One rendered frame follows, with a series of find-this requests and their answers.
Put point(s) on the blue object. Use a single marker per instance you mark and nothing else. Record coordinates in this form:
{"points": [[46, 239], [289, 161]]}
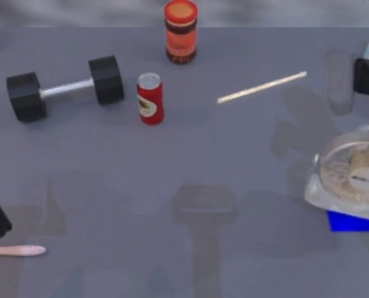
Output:
{"points": [[346, 224]]}

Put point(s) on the pink flat stick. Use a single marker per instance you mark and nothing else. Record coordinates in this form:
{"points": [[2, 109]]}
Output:
{"points": [[16, 250]]}

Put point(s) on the off-white thin straw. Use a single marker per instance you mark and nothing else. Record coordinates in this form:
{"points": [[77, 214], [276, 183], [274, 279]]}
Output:
{"points": [[261, 87]]}

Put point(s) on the black hex dumbbell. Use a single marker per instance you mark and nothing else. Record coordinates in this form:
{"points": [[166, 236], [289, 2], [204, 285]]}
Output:
{"points": [[105, 79]]}

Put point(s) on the red soda can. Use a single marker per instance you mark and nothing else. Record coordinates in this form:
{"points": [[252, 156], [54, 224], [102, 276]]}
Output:
{"points": [[150, 101]]}

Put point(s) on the orange lidded jar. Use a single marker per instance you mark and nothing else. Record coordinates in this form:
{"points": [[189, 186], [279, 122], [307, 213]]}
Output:
{"points": [[180, 34]]}

